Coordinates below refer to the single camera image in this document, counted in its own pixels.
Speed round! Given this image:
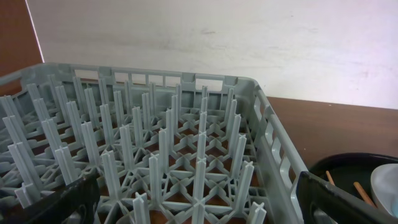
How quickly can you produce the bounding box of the wooden chopstick left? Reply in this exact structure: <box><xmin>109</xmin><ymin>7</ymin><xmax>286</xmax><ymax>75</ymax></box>
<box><xmin>325</xmin><ymin>170</ymin><xmax>335</xmax><ymax>185</ymax></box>

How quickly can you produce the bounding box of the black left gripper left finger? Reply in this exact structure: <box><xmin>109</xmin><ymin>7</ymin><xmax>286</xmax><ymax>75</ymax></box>
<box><xmin>1</xmin><ymin>175</ymin><xmax>100</xmax><ymax>223</ymax></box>

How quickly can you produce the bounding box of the wooden chopstick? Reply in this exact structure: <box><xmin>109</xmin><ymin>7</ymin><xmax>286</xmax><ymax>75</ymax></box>
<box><xmin>325</xmin><ymin>170</ymin><xmax>335</xmax><ymax>185</ymax></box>
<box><xmin>353</xmin><ymin>182</ymin><xmax>376</xmax><ymax>208</ymax></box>

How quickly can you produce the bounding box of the wooden chopstick right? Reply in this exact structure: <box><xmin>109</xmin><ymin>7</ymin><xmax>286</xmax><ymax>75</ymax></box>
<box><xmin>353</xmin><ymin>182</ymin><xmax>376</xmax><ymax>208</ymax></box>

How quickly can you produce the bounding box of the round black tray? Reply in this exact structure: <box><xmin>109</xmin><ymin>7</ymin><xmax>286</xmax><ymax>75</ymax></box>
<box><xmin>308</xmin><ymin>152</ymin><xmax>397</xmax><ymax>203</ymax></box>

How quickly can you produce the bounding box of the light grey plate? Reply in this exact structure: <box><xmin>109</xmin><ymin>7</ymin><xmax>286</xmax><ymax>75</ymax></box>
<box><xmin>371</xmin><ymin>164</ymin><xmax>397</xmax><ymax>218</ymax></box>

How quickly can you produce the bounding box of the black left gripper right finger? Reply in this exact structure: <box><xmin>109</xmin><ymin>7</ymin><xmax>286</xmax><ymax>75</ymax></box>
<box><xmin>296</xmin><ymin>171</ymin><xmax>397</xmax><ymax>224</ymax></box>

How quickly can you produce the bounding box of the grey plastic dishwasher rack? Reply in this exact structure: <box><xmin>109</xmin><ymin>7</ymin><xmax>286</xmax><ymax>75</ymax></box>
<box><xmin>1</xmin><ymin>63</ymin><xmax>306</xmax><ymax>223</ymax></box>

